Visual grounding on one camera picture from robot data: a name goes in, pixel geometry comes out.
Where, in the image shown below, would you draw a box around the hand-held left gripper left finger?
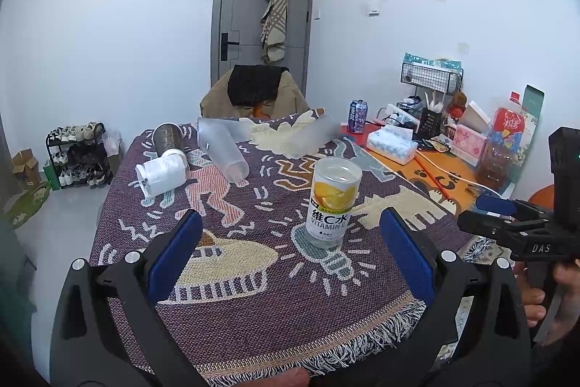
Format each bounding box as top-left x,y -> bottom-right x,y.
49,209 -> 204,387

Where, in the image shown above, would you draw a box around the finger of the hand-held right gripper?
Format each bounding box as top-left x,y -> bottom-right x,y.
457,210 -> 518,241
475,194 -> 551,219

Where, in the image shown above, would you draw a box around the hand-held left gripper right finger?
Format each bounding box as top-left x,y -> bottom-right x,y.
380,208 -> 533,387

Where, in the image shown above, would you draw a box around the white paper cup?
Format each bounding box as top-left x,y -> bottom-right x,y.
135,152 -> 190,200

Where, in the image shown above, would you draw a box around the tall frosted plastic cup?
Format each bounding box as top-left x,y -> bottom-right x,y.
196,117 -> 251,185

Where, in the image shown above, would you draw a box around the brown paper cup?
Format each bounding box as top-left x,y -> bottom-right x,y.
152,122 -> 187,158

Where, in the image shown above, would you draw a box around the short frosted plastic cup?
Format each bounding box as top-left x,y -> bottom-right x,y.
290,114 -> 341,158

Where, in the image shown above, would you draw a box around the person's right hand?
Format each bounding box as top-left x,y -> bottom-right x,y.
514,260 -> 580,346

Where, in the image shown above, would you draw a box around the orange stool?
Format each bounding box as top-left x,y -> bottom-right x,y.
528,184 -> 556,206

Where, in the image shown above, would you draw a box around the large bottle with red label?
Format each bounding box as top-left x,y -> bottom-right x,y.
477,92 -> 527,191

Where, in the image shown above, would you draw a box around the pink floral box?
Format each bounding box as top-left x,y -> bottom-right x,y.
451,124 -> 493,167

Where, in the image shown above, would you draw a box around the orange desk mat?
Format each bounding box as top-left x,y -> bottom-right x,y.
340,123 -> 514,216

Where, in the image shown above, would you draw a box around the vitamin C water bottle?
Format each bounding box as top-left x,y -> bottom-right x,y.
304,157 -> 364,250

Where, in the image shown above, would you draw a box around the printed purple blanket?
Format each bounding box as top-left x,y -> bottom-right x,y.
88,108 -> 489,375

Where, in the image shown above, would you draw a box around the green carton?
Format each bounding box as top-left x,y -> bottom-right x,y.
521,85 -> 546,139

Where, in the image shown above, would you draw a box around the black pen holder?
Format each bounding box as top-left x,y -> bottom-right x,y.
416,108 -> 445,141

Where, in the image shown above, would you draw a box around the blue tissue pack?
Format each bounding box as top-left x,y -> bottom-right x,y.
365,128 -> 418,165

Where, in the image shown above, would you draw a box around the brown teddy bear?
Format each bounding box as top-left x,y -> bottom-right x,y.
446,91 -> 469,119

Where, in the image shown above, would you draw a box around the black shoe rack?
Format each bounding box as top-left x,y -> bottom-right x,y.
45,122 -> 114,189

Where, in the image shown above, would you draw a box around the clear plastic bag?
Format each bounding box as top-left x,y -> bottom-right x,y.
102,130 -> 123,160

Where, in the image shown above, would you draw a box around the rows of shoes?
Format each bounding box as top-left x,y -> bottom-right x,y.
47,122 -> 109,187

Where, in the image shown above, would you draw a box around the white power strip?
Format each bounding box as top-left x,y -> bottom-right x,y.
375,103 -> 422,129

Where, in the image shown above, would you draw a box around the purple soda can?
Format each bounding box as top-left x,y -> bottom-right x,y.
348,99 -> 369,134

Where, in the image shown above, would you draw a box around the small green box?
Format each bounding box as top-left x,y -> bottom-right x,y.
43,160 -> 62,192

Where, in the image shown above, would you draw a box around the cream cloth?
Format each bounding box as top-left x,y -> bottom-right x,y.
249,110 -> 328,157

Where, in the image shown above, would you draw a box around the green floor rug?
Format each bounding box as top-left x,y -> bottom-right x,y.
0,183 -> 51,230

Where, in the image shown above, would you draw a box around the cardboard box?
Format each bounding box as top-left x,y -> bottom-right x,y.
11,149 -> 41,189

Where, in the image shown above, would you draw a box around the black garment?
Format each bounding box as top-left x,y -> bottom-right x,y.
227,64 -> 291,107

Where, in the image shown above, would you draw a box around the striped towel on door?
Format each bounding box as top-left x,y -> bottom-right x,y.
260,0 -> 290,65

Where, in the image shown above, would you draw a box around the grey door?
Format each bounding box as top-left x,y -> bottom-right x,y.
212,0 -> 316,98

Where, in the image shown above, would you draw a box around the white cable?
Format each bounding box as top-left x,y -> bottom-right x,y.
418,149 -> 501,194

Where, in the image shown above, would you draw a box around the black wire basket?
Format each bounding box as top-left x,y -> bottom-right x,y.
401,61 -> 464,94

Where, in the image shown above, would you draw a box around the black door lock handle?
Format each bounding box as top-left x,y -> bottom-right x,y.
220,32 -> 240,61

